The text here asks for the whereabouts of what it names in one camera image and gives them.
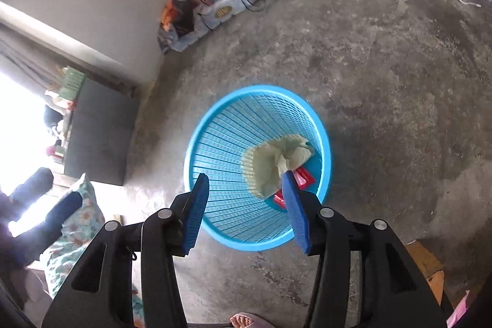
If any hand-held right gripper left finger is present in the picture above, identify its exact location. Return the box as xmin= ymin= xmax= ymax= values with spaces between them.
xmin=42 ymin=173 xmax=210 ymax=328

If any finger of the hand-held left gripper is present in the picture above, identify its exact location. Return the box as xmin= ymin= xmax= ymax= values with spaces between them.
xmin=8 ymin=193 xmax=84 ymax=236
xmin=8 ymin=167 xmax=54 ymax=206

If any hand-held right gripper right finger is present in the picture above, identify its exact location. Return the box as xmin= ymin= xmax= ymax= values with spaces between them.
xmin=282 ymin=170 xmax=453 ymax=328

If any pale yellow cloth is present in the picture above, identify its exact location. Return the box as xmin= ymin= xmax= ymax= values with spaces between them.
xmin=241 ymin=134 xmax=316 ymax=200

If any blue plastic mesh basket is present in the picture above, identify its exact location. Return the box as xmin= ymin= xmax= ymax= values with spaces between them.
xmin=184 ymin=84 xmax=333 ymax=251

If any floral printed blanket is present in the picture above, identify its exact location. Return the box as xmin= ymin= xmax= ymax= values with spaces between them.
xmin=38 ymin=174 xmax=147 ymax=328

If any red plastic wrapper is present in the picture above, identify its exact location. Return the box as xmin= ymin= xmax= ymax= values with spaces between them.
xmin=274 ymin=166 xmax=316 ymax=207

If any white box with clutter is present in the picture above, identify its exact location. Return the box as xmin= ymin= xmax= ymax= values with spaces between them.
xmin=63 ymin=78 xmax=139 ymax=186

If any green plastic basket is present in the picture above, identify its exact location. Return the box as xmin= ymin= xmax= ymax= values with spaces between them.
xmin=58 ymin=67 xmax=86 ymax=100

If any person's foot in pink sandal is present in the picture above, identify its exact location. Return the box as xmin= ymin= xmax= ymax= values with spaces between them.
xmin=230 ymin=312 xmax=275 ymax=328

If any grey curtain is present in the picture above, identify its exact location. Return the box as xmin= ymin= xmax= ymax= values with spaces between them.
xmin=0 ymin=26 xmax=62 ymax=94

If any wooden stool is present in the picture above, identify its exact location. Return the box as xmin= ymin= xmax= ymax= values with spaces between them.
xmin=403 ymin=241 xmax=454 ymax=313

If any pile of clutter by wall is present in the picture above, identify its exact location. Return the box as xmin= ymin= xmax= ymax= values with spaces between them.
xmin=157 ymin=0 xmax=201 ymax=54

